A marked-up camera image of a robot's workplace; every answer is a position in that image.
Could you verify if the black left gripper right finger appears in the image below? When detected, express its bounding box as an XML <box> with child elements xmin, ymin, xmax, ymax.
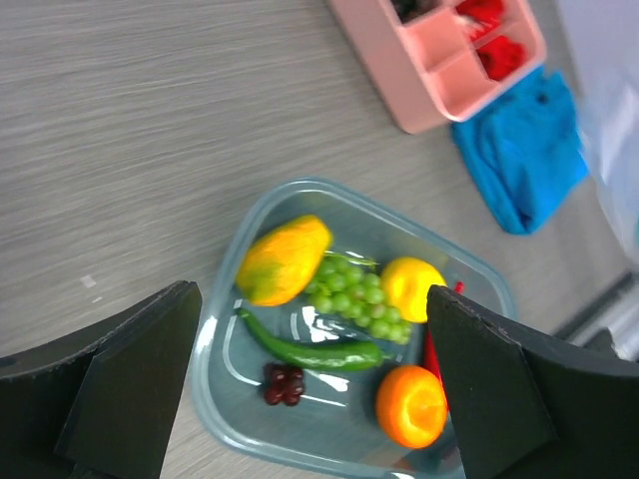
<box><xmin>427</xmin><ymin>286</ymin><xmax>638</xmax><ymax>478</ymax></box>

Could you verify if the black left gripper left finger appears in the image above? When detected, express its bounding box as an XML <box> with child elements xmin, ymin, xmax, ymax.
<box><xmin>1</xmin><ymin>280</ymin><xmax>202</xmax><ymax>478</ymax></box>

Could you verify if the orange tangerine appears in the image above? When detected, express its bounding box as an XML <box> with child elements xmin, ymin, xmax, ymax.
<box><xmin>374</xmin><ymin>365</ymin><xmax>448</xmax><ymax>449</ymax></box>

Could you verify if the yellow green mango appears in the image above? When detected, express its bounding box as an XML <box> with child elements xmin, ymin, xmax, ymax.
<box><xmin>236</xmin><ymin>215</ymin><xmax>332</xmax><ymax>306</ymax></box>

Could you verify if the clear zip top bag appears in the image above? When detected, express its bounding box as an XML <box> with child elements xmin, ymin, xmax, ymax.
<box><xmin>579</xmin><ymin>68</ymin><xmax>638</xmax><ymax>264</ymax></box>

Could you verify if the red chili pepper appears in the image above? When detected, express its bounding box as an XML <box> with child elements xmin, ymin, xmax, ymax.
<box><xmin>423</xmin><ymin>281</ymin><xmax>464</xmax><ymax>390</ymax></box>

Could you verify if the clear blue plastic tray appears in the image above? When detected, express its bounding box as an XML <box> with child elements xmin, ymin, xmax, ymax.
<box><xmin>192</xmin><ymin>178</ymin><xmax>516</xmax><ymax>478</ymax></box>

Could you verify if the yellow pear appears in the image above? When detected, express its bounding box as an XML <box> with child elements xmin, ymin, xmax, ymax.
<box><xmin>380</xmin><ymin>256</ymin><xmax>446</xmax><ymax>323</ymax></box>

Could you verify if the green chili pepper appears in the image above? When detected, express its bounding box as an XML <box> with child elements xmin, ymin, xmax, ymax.
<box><xmin>236</xmin><ymin>307</ymin><xmax>392</xmax><ymax>372</ymax></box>

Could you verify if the dark red cherry cluster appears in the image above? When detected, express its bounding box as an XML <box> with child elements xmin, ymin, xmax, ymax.
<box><xmin>264</xmin><ymin>363</ymin><xmax>306</xmax><ymax>407</ymax></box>

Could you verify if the green grape bunch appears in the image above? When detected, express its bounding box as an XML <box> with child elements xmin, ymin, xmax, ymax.
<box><xmin>305</xmin><ymin>251</ymin><xmax>412</xmax><ymax>345</ymax></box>

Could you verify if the blue folded cloth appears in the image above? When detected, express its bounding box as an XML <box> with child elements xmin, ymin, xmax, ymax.
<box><xmin>451</xmin><ymin>67</ymin><xmax>587</xmax><ymax>236</ymax></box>

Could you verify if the pink divided organizer box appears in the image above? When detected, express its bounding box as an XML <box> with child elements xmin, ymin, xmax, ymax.
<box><xmin>328</xmin><ymin>1</ymin><xmax>546</xmax><ymax>134</ymax></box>

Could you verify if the red item in organizer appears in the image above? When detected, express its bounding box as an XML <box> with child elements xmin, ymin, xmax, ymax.
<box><xmin>455</xmin><ymin>0</ymin><xmax>526</xmax><ymax>81</ymax></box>

